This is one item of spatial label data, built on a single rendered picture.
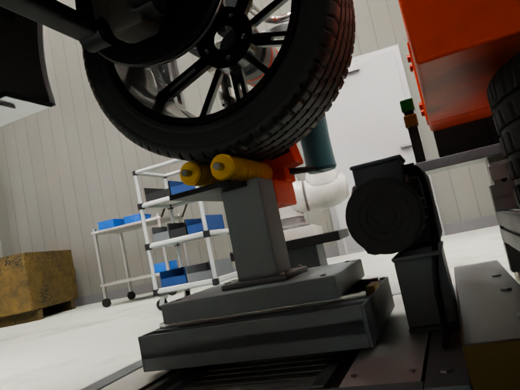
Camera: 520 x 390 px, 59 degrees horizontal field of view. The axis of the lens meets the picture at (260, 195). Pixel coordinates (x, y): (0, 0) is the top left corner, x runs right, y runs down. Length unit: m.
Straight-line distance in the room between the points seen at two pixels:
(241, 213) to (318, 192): 1.17
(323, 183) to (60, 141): 5.13
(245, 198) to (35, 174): 6.13
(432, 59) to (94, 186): 5.97
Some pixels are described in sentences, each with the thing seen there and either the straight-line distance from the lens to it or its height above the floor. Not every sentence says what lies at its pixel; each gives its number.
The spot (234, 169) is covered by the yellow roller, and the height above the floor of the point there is 0.48.
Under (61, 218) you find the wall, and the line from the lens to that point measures 6.79.
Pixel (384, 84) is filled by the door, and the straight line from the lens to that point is 5.48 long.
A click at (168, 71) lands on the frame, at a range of 1.44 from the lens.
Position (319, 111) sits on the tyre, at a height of 0.59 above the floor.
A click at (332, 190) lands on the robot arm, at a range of 2.21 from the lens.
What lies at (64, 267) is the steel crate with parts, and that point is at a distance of 6.20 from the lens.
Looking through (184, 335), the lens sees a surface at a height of 0.16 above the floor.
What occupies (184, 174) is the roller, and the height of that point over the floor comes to 0.51.
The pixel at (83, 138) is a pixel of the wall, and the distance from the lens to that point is 6.69.
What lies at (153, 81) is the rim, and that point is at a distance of 1.35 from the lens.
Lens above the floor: 0.31
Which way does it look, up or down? 6 degrees up
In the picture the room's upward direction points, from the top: 12 degrees counter-clockwise
